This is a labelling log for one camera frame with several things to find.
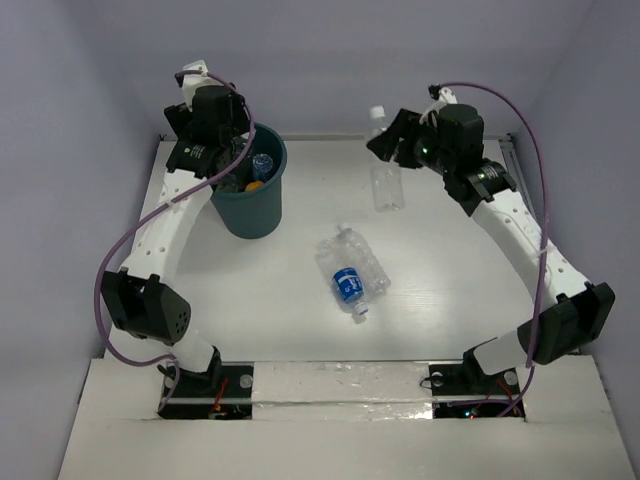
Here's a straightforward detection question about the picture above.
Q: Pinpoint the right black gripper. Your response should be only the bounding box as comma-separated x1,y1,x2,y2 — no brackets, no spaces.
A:
366,108,455,177

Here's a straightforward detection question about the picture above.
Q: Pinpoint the clear crushed bottle white cap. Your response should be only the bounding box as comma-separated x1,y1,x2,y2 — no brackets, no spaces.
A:
335,223,391,298

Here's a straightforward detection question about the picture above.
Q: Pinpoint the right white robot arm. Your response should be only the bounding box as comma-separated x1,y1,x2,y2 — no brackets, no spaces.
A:
366,104,615,394

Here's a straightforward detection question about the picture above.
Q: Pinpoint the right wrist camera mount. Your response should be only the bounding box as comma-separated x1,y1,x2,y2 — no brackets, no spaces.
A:
421,85,458,122

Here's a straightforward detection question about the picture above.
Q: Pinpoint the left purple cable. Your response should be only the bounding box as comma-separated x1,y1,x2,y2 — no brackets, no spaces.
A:
93,71,259,416

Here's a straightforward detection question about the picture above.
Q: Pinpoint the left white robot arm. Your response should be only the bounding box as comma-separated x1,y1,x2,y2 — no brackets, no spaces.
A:
100,85,254,395

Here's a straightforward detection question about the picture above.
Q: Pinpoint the silver foil strip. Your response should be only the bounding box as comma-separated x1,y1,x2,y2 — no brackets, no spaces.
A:
251,361,433,421

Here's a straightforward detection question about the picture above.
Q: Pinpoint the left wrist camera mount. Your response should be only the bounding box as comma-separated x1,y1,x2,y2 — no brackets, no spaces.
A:
174,60,214,110

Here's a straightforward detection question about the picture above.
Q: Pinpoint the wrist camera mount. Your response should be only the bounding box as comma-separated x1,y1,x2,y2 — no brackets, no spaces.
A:
421,85,458,122
174,60,214,110

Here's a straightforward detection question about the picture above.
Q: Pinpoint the dark green plastic bin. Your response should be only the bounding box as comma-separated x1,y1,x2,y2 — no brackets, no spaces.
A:
211,123,287,239

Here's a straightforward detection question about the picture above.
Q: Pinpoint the clear ribbed bottle white cap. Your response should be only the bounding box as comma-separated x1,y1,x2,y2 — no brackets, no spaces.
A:
366,105,405,212

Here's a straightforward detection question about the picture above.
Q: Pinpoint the aluminium rail right edge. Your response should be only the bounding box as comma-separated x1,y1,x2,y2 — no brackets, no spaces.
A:
498,134,579,356

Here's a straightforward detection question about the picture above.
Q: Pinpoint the orange juice bottle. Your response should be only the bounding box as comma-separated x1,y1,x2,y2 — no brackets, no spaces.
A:
244,181,265,193

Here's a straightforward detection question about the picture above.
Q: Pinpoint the blue label bottle white cap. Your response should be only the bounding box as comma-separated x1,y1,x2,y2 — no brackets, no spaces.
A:
315,240,369,319

